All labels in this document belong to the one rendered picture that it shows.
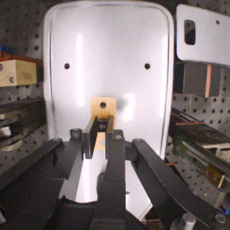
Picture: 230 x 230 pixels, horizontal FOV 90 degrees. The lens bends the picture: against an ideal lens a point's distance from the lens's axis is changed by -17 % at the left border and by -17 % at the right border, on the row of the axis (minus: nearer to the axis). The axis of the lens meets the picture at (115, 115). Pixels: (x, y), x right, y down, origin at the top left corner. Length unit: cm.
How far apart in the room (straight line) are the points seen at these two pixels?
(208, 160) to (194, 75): 15
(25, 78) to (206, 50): 30
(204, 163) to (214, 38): 22
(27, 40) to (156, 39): 52
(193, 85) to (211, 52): 7
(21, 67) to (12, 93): 47
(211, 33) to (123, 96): 20
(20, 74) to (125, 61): 15
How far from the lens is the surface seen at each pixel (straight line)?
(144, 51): 23
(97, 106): 20
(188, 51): 26
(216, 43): 30
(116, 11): 25
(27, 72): 22
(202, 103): 65
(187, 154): 26
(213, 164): 23
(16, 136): 23
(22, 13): 71
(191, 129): 31
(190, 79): 28
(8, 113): 21
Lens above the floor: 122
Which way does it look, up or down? 76 degrees down
